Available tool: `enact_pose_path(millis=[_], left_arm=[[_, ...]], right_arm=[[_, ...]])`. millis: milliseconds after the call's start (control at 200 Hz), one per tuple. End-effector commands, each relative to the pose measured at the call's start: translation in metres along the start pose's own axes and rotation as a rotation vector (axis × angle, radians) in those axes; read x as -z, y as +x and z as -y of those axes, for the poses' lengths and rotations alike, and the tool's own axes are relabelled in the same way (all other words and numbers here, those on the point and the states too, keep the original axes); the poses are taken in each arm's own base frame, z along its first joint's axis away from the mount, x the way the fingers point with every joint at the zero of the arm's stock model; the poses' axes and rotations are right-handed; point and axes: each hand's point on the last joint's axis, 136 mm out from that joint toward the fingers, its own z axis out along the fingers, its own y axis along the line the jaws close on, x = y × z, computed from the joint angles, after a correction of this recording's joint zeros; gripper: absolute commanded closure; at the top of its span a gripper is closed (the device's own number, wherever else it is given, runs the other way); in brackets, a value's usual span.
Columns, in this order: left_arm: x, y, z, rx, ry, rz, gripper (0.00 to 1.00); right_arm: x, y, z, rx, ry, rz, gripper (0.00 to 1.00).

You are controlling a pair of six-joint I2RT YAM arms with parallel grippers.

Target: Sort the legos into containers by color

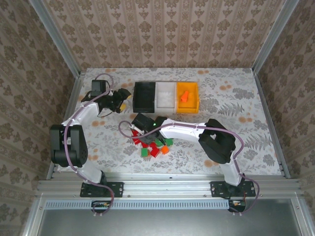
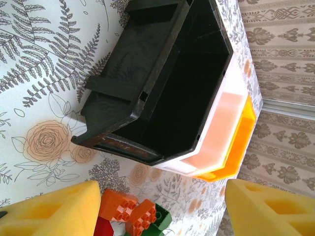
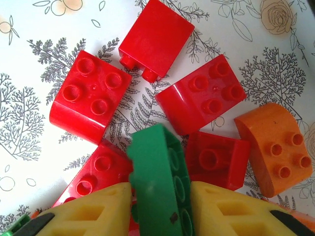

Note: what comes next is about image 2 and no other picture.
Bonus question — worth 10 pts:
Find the green lego brick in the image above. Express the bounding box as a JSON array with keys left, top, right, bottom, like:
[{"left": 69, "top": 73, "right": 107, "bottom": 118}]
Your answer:
[{"left": 145, "top": 204, "right": 172, "bottom": 236}]

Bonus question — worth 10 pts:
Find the black plastic bin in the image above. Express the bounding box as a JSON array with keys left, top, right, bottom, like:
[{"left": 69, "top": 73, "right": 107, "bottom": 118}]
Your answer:
[{"left": 70, "top": 0, "right": 234, "bottom": 166}]

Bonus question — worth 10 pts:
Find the white plastic bin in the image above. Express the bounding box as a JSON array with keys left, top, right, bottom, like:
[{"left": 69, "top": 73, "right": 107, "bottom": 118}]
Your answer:
[{"left": 157, "top": 0, "right": 248, "bottom": 177}]

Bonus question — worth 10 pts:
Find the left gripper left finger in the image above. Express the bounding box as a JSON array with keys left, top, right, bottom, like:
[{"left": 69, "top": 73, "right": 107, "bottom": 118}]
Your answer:
[{"left": 0, "top": 180, "right": 102, "bottom": 236}]

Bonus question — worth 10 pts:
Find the red lego brick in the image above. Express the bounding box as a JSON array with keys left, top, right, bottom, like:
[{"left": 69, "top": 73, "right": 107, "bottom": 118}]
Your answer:
[{"left": 93, "top": 217, "right": 116, "bottom": 236}]

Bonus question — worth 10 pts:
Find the floral tablecloth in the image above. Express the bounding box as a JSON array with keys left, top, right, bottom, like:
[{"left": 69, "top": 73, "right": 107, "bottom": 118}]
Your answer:
[{"left": 0, "top": 0, "right": 263, "bottom": 236}]

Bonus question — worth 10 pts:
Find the aluminium right frame post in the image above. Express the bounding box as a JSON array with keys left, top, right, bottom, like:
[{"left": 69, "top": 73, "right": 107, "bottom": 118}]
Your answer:
[{"left": 262, "top": 98, "right": 315, "bottom": 115}]

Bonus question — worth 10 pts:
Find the orange plastic bin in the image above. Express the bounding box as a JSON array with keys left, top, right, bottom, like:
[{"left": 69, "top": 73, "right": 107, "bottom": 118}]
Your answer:
[{"left": 193, "top": 95, "right": 256, "bottom": 182}]

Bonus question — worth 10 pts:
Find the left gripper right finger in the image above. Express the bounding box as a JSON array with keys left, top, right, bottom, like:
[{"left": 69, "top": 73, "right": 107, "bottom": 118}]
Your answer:
[{"left": 225, "top": 178, "right": 315, "bottom": 236}]

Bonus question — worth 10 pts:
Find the orange lego brick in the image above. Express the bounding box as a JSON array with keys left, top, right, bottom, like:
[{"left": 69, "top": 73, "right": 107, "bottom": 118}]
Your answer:
[
  {"left": 99, "top": 189, "right": 139, "bottom": 223},
  {"left": 125, "top": 199, "right": 157, "bottom": 236}
]

